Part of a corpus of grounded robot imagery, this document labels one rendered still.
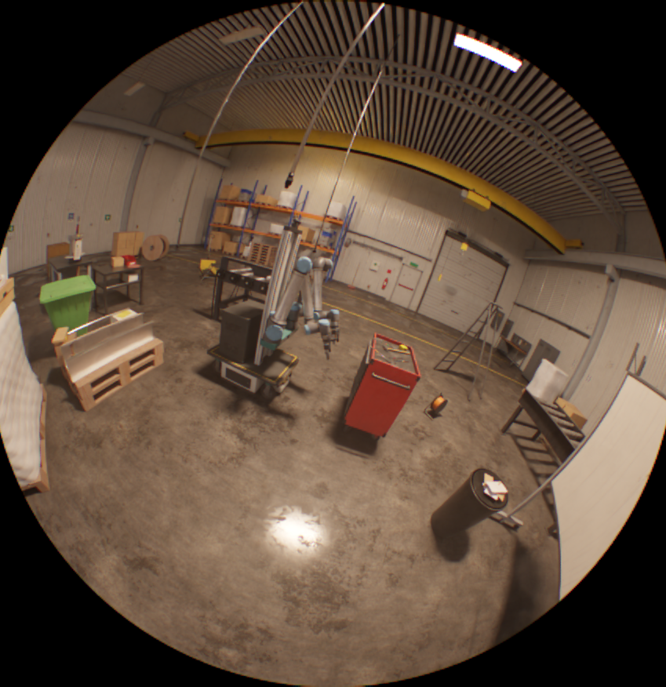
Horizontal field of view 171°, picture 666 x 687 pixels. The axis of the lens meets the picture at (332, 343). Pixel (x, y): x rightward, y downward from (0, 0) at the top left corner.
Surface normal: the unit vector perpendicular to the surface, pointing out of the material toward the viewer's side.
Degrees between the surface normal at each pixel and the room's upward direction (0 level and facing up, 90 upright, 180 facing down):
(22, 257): 90
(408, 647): 0
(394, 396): 90
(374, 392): 90
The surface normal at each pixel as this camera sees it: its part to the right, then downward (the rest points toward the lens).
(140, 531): 0.29, -0.87
